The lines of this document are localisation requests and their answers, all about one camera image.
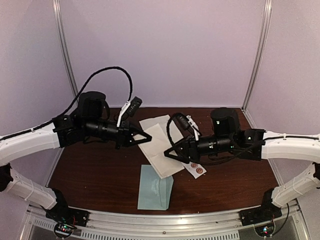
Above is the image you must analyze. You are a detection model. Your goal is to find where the light blue envelope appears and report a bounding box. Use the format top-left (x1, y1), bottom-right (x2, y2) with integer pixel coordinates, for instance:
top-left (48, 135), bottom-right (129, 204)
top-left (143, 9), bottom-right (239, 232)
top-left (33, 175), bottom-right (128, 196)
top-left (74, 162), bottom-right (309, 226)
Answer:
top-left (137, 164), bottom-right (174, 211)

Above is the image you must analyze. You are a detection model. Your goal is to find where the front aluminium rail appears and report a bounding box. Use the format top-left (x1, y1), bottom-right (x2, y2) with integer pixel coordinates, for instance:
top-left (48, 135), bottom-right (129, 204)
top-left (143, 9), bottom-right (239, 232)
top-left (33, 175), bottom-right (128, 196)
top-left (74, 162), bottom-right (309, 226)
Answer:
top-left (18, 203), bottom-right (310, 240)

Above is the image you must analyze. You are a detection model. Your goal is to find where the right round circuit board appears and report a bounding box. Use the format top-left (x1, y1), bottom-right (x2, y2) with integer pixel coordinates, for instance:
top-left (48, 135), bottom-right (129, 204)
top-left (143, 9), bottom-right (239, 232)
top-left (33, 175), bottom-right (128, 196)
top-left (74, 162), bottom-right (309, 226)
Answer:
top-left (254, 224), bottom-right (275, 238)

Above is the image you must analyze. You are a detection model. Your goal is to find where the left aluminium frame post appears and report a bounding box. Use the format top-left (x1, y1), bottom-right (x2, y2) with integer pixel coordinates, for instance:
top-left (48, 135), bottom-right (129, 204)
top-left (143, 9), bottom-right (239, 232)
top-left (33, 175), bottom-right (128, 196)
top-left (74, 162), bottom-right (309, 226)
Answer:
top-left (52, 0), bottom-right (79, 98)

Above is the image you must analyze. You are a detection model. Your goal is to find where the round circuit board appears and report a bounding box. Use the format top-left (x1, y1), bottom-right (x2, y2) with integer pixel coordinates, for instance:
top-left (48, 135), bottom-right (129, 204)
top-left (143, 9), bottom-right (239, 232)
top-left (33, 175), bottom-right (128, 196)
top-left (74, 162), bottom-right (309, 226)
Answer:
top-left (254, 224), bottom-right (275, 238)
top-left (53, 223), bottom-right (76, 238)

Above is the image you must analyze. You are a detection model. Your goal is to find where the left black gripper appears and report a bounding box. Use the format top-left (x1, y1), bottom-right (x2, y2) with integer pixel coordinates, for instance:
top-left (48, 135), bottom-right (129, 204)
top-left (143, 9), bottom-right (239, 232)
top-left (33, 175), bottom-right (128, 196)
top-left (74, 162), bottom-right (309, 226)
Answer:
top-left (84, 117), bottom-right (152, 151)

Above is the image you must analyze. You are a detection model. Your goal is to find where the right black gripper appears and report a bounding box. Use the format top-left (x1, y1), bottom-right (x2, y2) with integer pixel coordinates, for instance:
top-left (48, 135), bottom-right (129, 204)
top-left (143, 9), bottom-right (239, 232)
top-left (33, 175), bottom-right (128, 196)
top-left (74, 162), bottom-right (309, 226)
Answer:
top-left (164, 134), bottom-right (235, 165)

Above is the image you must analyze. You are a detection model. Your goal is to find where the aluminium frame post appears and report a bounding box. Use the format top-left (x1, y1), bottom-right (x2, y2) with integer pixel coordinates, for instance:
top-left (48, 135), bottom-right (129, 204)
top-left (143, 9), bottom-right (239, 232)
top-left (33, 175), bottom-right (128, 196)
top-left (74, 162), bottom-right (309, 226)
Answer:
top-left (241, 0), bottom-right (273, 112)
top-left (52, 0), bottom-right (79, 98)

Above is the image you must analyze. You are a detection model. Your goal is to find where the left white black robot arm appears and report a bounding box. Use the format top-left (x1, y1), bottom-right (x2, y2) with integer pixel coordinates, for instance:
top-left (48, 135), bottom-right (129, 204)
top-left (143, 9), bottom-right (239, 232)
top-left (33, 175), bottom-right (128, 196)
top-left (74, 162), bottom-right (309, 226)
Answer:
top-left (0, 91), bottom-right (152, 222)

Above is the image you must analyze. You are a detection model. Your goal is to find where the beige decorated letter paper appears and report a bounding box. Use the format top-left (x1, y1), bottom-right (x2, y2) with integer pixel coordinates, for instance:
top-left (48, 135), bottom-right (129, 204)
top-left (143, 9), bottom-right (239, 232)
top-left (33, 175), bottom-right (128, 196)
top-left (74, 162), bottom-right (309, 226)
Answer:
top-left (138, 124), bottom-right (184, 179)

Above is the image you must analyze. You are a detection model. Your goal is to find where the right black braided cable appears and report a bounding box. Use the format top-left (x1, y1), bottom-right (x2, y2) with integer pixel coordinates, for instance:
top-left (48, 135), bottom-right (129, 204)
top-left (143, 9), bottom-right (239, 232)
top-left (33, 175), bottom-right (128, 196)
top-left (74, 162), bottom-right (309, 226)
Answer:
top-left (165, 112), bottom-right (266, 166)

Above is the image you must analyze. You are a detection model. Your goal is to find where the black braided cable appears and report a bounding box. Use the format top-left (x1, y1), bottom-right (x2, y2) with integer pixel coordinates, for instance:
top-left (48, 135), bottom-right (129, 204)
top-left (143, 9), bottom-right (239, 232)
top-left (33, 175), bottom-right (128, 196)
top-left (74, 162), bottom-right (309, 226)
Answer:
top-left (165, 112), bottom-right (266, 166)
top-left (0, 65), bottom-right (133, 141)

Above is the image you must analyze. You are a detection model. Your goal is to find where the white creased paper sheet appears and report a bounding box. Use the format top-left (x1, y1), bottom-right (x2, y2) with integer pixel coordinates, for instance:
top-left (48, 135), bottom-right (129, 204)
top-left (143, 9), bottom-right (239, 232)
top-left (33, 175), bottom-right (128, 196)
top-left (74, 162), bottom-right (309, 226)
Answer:
top-left (139, 114), bottom-right (183, 143)

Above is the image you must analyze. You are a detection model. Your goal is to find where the left round circuit board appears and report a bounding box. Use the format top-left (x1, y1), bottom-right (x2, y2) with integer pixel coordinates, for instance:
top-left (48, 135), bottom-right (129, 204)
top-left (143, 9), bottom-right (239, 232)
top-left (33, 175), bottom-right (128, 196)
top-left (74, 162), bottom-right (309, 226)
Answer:
top-left (53, 223), bottom-right (76, 238)

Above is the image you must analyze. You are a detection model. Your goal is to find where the white seal sticker sheet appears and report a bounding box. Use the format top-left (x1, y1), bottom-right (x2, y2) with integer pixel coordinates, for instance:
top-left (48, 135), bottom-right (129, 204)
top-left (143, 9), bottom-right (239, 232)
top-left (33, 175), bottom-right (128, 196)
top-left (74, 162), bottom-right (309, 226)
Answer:
top-left (182, 162), bottom-right (207, 179)

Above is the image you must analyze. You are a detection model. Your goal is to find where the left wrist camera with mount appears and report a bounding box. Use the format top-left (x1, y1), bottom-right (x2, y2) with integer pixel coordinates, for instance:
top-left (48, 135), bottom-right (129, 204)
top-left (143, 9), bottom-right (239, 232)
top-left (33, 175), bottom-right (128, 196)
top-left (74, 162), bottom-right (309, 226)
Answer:
top-left (116, 96), bottom-right (143, 127)

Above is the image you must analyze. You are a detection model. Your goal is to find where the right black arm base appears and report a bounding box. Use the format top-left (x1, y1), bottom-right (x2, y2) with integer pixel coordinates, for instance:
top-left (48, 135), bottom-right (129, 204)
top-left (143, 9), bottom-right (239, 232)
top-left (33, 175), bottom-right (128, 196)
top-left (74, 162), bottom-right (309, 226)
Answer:
top-left (239, 188), bottom-right (282, 226)

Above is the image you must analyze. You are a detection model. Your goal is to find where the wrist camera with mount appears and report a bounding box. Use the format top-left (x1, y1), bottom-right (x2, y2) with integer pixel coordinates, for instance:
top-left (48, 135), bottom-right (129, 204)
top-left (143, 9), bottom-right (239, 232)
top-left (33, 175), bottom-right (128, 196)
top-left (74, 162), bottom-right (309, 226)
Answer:
top-left (177, 114), bottom-right (202, 141)
top-left (116, 96), bottom-right (143, 127)

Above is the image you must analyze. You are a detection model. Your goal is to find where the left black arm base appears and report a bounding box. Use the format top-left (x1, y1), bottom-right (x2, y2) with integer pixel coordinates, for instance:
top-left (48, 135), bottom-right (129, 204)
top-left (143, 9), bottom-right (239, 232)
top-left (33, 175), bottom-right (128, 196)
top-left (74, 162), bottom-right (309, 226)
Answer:
top-left (44, 189), bottom-right (89, 227)

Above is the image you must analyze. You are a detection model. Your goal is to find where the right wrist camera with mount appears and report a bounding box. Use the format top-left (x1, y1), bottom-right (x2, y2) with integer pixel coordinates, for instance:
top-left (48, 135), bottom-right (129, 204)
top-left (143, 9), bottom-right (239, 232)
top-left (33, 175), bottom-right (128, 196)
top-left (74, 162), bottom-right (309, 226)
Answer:
top-left (177, 114), bottom-right (202, 141)

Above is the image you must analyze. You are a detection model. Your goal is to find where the left black braided cable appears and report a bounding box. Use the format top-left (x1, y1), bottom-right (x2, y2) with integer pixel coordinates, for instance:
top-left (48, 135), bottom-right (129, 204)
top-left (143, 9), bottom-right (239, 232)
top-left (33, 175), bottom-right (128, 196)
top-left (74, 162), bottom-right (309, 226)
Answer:
top-left (0, 65), bottom-right (133, 141)

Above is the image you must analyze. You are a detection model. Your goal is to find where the right aluminium frame post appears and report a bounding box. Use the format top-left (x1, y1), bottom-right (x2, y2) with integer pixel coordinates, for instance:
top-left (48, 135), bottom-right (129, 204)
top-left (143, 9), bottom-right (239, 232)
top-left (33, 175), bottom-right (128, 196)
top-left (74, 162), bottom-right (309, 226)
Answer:
top-left (241, 0), bottom-right (273, 112)

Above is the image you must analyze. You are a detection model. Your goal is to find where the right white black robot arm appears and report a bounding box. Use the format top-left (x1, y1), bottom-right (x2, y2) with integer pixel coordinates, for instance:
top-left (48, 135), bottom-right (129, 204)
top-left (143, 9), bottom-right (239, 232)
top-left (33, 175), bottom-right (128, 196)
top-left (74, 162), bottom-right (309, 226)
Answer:
top-left (163, 107), bottom-right (320, 222)

